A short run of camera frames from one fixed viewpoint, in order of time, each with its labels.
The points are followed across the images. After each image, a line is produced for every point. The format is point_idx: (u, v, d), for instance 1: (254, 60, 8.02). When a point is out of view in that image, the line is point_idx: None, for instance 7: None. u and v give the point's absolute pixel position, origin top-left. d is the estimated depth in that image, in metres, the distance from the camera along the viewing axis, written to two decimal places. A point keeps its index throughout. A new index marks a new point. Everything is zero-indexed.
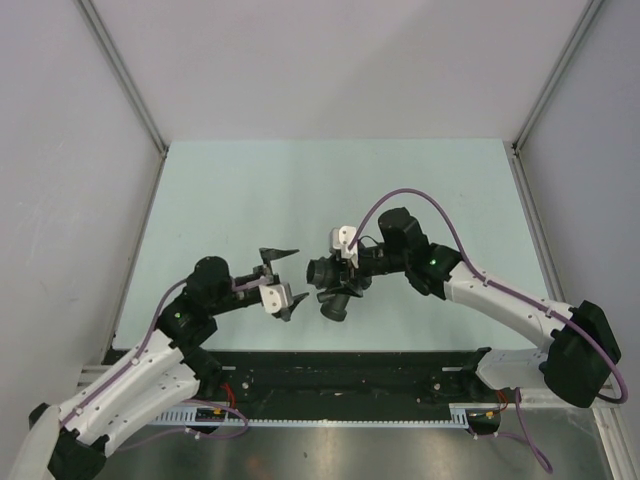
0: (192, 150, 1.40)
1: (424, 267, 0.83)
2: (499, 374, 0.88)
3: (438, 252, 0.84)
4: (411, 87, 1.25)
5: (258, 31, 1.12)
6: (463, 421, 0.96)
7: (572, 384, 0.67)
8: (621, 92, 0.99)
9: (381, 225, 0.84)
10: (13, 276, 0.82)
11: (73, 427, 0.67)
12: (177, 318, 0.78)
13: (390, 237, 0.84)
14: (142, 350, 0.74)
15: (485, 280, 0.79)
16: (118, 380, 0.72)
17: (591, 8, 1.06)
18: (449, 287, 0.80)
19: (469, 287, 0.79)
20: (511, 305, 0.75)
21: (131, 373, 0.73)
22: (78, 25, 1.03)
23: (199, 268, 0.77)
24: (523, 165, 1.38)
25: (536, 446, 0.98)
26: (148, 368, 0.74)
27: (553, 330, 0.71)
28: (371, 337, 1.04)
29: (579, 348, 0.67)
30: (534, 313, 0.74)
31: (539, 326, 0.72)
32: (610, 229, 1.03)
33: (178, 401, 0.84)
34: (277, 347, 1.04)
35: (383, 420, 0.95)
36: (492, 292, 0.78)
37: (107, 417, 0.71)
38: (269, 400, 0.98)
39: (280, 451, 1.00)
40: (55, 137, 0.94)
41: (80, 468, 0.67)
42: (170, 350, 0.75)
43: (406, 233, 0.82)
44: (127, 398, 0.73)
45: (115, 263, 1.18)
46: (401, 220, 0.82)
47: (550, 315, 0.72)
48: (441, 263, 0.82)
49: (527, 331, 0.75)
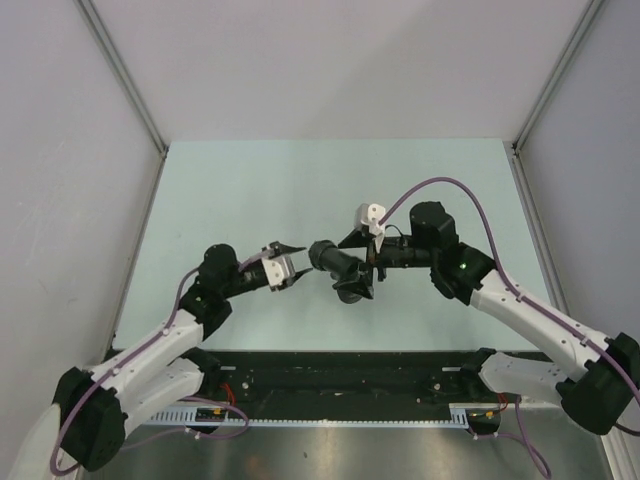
0: (192, 150, 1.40)
1: (453, 269, 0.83)
2: (504, 379, 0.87)
3: (468, 255, 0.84)
4: (412, 87, 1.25)
5: (258, 31, 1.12)
6: (463, 421, 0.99)
7: (592, 411, 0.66)
8: (623, 92, 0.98)
9: (415, 220, 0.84)
10: (12, 276, 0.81)
11: (110, 386, 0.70)
12: (199, 302, 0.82)
13: (424, 235, 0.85)
14: (170, 324, 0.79)
15: (519, 295, 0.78)
16: (149, 349, 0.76)
17: (590, 9, 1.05)
18: (477, 295, 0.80)
19: (500, 299, 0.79)
20: (547, 329, 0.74)
21: (162, 343, 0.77)
22: (78, 27, 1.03)
23: (207, 256, 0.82)
24: (523, 165, 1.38)
25: (531, 443, 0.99)
26: (177, 340, 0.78)
27: (586, 359, 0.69)
28: (364, 335, 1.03)
29: (610, 380, 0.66)
30: (568, 339, 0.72)
31: (573, 355, 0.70)
32: (611, 230, 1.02)
33: (184, 393, 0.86)
34: (272, 348, 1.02)
35: (386, 419, 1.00)
36: (524, 309, 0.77)
37: (139, 382, 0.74)
38: (268, 400, 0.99)
39: (280, 448, 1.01)
40: (54, 137, 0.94)
41: (106, 437, 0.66)
42: (196, 325, 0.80)
43: (440, 231, 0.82)
44: (154, 369, 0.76)
45: (115, 262, 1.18)
46: (436, 219, 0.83)
47: (585, 344, 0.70)
48: (471, 268, 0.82)
49: (557, 355, 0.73)
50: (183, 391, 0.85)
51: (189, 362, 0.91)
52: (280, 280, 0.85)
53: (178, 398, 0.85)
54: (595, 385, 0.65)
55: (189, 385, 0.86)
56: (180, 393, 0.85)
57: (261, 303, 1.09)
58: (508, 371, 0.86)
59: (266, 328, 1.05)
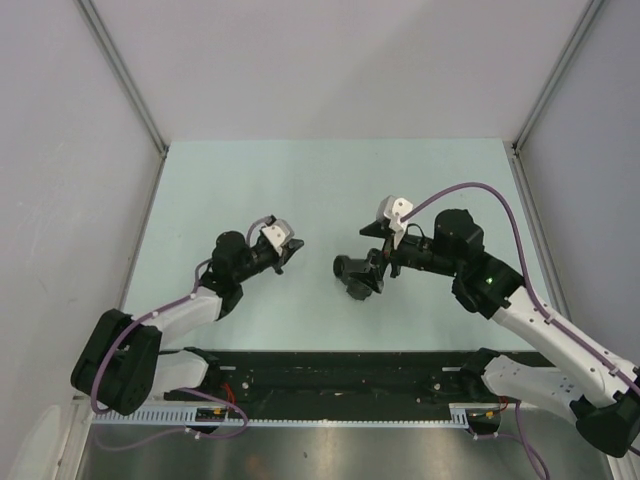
0: (192, 150, 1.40)
1: (478, 283, 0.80)
2: (508, 385, 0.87)
3: (494, 270, 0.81)
4: (412, 86, 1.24)
5: (258, 31, 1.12)
6: (463, 421, 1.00)
7: (609, 436, 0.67)
8: (624, 91, 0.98)
9: (443, 230, 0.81)
10: (12, 276, 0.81)
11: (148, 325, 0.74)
12: (214, 283, 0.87)
13: (449, 245, 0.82)
14: (197, 290, 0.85)
15: (548, 317, 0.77)
16: (180, 306, 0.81)
17: (590, 9, 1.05)
18: (504, 313, 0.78)
19: (528, 320, 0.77)
20: (576, 355, 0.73)
21: (191, 303, 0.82)
22: (78, 26, 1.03)
23: (220, 242, 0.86)
24: (523, 165, 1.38)
25: (529, 443, 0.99)
26: (203, 304, 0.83)
27: (615, 390, 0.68)
28: (364, 335, 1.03)
29: (636, 411, 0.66)
30: (597, 368, 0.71)
31: (601, 384, 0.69)
32: (611, 231, 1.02)
33: (190, 380, 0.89)
34: (265, 348, 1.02)
35: (386, 419, 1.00)
36: (552, 332, 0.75)
37: (168, 333, 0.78)
38: (268, 399, 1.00)
39: (280, 447, 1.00)
40: (55, 137, 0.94)
41: (140, 377, 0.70)
42: (217, 297, 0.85)
43: (467, 243, 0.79)
44: (181, 326, 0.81)
45: (115, 262, 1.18)
46: (464, 229, 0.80)
47: (614, 374, 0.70)
48: (498, 283, 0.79)
49: (583, 382, 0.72)
50: (189, 377, 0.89)
51: (194, 354, 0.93)
52: (285, 240, 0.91)
53: (183, 384, 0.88)
54: (620, 414, 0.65)
55: (195, 373, 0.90)
56: (186, 377, 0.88)
57: (261, 303, 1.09)
58: (514, 378, 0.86)
59: (267, 328, 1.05)
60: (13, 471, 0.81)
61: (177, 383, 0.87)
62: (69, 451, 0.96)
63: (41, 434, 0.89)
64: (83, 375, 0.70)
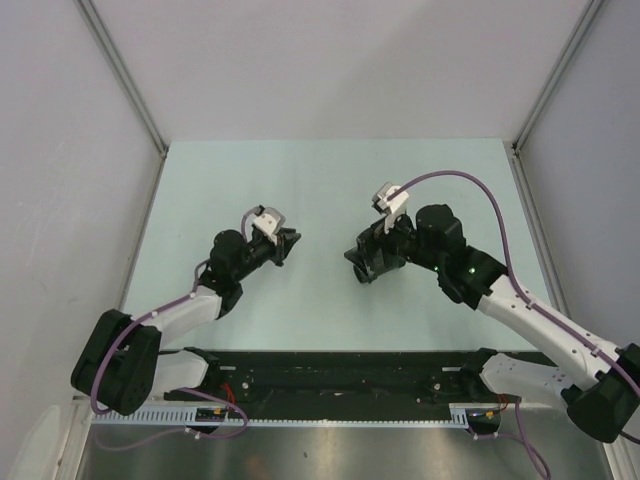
0: (191, 150, 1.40)
1: (461, 273, 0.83)
2: (504, 382, 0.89)
3: (477, 259, 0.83)
4: (411, 86, 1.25)
5: (258, 31, 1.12)
6: (463, 421, 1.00)
7: (597, 418, 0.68)
8: (624, 91, 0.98)
9: (423, 223, 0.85)
10: (13, 276, 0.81)
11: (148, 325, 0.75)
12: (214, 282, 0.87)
13: (431, 238, 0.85)
14: (197, 289, 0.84)
15: (529, 302, 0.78)
16: (180, 305, 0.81)
17: (590, 9, 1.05)
18: (487, 301, 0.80)
19: (510, 306, 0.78)
20: (557, 338, 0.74)
21: (191, 303, 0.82)
22: (78, 25, 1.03)
23: (217, 242, 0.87)
24: (523, 165, 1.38)
25: (529, 442, 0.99)
26: (202, 304, 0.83)
27: (597, 370, 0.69)
28: (370, 334, 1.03)
29: (620, 391, 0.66)
30: (578, 349, 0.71)
31: (583, 365, 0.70)
32: (611, 231, 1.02)
33: (189, 382, 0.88)
34: (271, 348, 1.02)
35: (386, 419, 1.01)
36: (534, 316, 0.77)
37: (168, 332, 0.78)
38: (269, 399, 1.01)
39: (279, 446, 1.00)
40: (55, 137, 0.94)
41: (140, 378, 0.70)
42: (217, 296, 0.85)
43: (447, 235, 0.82)
44: (182, 326, 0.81)
45: (115, 261, 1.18)
46: (444, 222, 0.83)
47: (595, 354, 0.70)
48: (481, 273, 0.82)
49: (566, 364, 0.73)
50: (188, 379, 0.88)
51: (193, 354, 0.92)
52: (275, 226, 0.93)
53: (182, 385, 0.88)
54: (602, 393, 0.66)
55: (194, 375, 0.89)
56: (185, 378, 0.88)
57: (260, 302, 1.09)
58: (510, 374, 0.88)
59: (267, 328, 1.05)
60: (12, 471, 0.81)
61: (174, 385, 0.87)
62: (68, 451, 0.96)
63: (40, 434, 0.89)
64: (83, 376, 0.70)
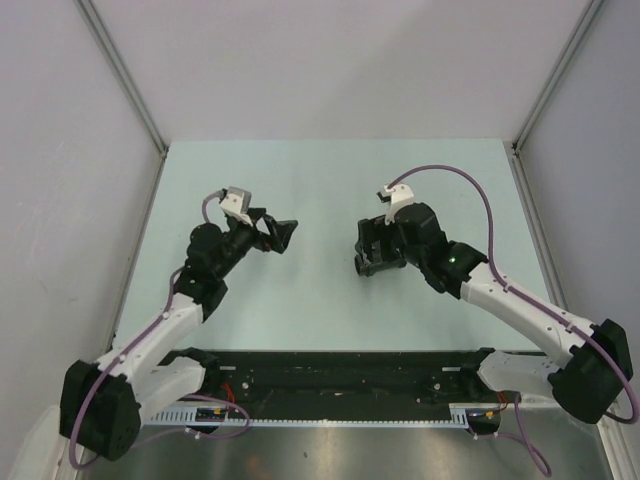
0: (191, 150, 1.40)
1: (442, 264, 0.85)
2: (499, 375, 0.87)
3: (456, 250, 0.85)
4: (411, 87, 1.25)
5: (258, 31, 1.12)
6: (463, 421, 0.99)
7: (578, 395, 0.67)
8: (624, 91, 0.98)
9: (400, 219, 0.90)
10: (13, 276, 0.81)
11: (119, 371, 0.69)
12: (193, 284, 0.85)
13: (409, 233, 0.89)
14: (169, 307, 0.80)
15: (506, 285, 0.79)
16: (153, 332, 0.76)
17: (590, 10, 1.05)
18: (466, 287, 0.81)
19: (488, 290, 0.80)
20: (533, 318, 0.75)
21: (164, 325, 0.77)
22: (78, 25, 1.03)
23: (193, 238, 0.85)
24: (523, 165, 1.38)
25: (531, 443, 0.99)
26: (178, 321, 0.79)
27: (572, 345, 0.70)
28: (370, 332, 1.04)
29: (596, 365, 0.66)
30: (554, 326, 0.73)
31: (558, 341, 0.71)
32: (610, 230, 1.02)
33: (187, 388, 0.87)
34: (273, 347, 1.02)
35: (386, 419, 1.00)
36: (511, 298, 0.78)
37: (147, 365, 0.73)
38: (268, 399, 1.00)
39: (280, 448, 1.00)
40: (55, 137, 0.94)
41: (124, 424, 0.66)
42: (194, 304, 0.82)
43: (421, 228, 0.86)
44: (160, 353, 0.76)
45: (115, 261, 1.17)
46: (418, 216, 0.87)
47: (570, 331, 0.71)
48: (460, 262, 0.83)
49: (545, 342, 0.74)
50: (187, 387, 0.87)
51: (190, 360, 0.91)
52: (241, 203, 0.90)
53: (181, 393, 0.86)
54: None
55: (192, 379, 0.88)
56: (182, 387, 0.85)
57: (260, 302, 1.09)
58: (503, 366, 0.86)
59: (267, 328, 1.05)
60: (12, 472, 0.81)
61: (173, 398, 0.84)
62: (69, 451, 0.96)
63: (41, 434, 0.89)
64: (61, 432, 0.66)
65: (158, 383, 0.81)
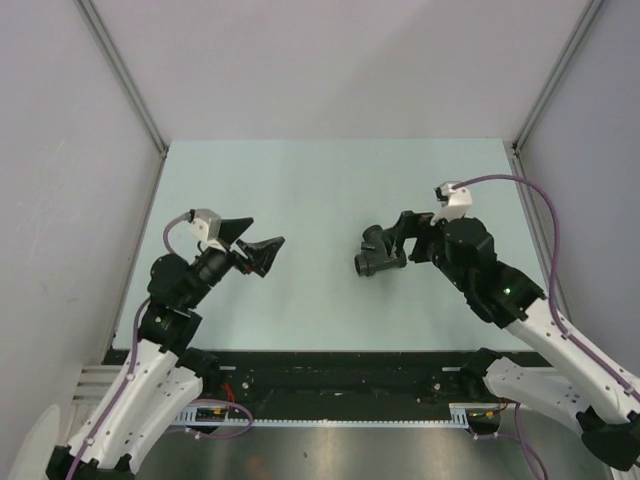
0: (190, 150, 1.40)
1: (493, 293, 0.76)
2: (511, 390, 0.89)
3: (511, 279, 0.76)
4: (411, 87, 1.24)
5: (258, 30, 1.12)
6: (463, 421, 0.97)
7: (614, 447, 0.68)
8: (624, 91, 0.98)
9: (451, 236, 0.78)
10: (13, 277, 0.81)
11: (90, 456, 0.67)
12: (159, 323, 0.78)
13: (459, 252, 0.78)
14: (134, 365, 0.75)
15: (566, 332, 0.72)
16: (121, 400, 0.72)
17: (590, 10, 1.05)
18: (520, 326, 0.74)
19: (545, 335, 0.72)
20: (590, 372, 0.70)
21: (132, 388, 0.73)
22: (78, 25, 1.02)
23: (154, 275, 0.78)
24: (523, 164, 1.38)
25: (526, 442, 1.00)
26: (146, 378, 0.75)
27: (630, 409, 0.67)
28: (371, 330, 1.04)
29: None
30: (612, 386, 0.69)
31: (616, 404, 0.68)
32: (610, 232, 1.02)
33: (187, 400, 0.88)
34: (272, 347, 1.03)
35: (386, 419, 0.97)
36: (569, 346, 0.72)
37: (122, 434, 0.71)
38: (269, 399, 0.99)
39: (280, 447, 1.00)
40: (55, 137, 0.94)
41: None
42: (162, 354, 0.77)
43: (478, 251, 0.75)
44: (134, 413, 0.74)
45: (115, 262, 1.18)
46: (476, 237, 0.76)
47: (629, 393, 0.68)
48: (516, 295, 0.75)
49: (597, 399, 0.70)
50: (185, 399, 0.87)
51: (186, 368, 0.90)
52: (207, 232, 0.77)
53: (182, 407, 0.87)
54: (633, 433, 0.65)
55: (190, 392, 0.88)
56: (181, 402, 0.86)
57: (260, 302, 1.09)
58: (518, 385, 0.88)
59: (267, 328, 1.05)
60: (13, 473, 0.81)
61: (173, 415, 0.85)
62: None
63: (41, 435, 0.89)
64: None
65: (149, 416, 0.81)
